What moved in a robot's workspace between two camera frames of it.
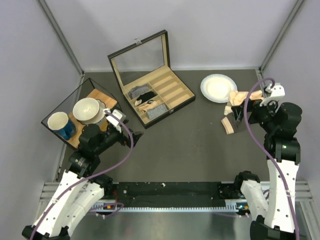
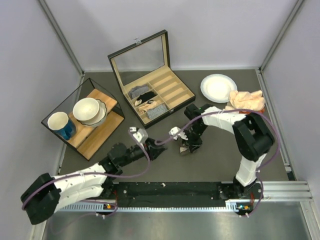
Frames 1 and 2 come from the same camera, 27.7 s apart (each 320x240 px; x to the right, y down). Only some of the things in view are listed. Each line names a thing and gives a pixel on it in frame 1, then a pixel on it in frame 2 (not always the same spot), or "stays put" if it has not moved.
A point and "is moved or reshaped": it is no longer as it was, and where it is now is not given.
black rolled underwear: [146, 96] stays put
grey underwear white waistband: [230, 124] is moved or reshaped
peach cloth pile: [237, 98] stays put
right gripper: [238, 111] -> [193, 145]
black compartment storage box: [151, 88] stays put
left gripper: [124, 140] -> [153, 150]
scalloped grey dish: [100, 116] stays put
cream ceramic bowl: [86, 109] stays put
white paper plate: [216, 87] stays put
